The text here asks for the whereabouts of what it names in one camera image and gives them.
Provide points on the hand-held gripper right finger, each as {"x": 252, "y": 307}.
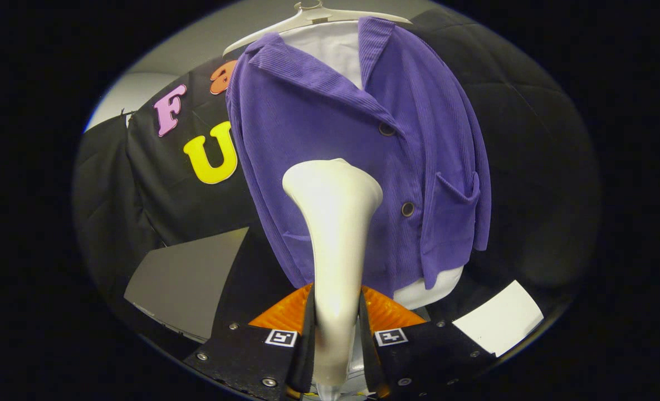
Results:
{"x": 367, "y": 351}

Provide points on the black backdrop cloth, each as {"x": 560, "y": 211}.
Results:
{"x": 530, "y": 167}
{"x": 107, "y": 211}
{"x": 157, "y": 184}

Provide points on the grey cabinet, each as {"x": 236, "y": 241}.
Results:
{"x": 190, "y": 278}

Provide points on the white padded ironing form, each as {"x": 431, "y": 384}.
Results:
{"x": 335, "y": 50}

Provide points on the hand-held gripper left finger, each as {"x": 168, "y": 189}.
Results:
{"x": 306, "y": 351}

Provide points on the white plastic hanger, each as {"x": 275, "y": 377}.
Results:
{"x": 307, "y": 12}

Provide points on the white garment steamer head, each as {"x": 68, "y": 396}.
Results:
{"x": 335, "y": 234}

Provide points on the white paper sheet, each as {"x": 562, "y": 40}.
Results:
{"x": 499, "y": 320}

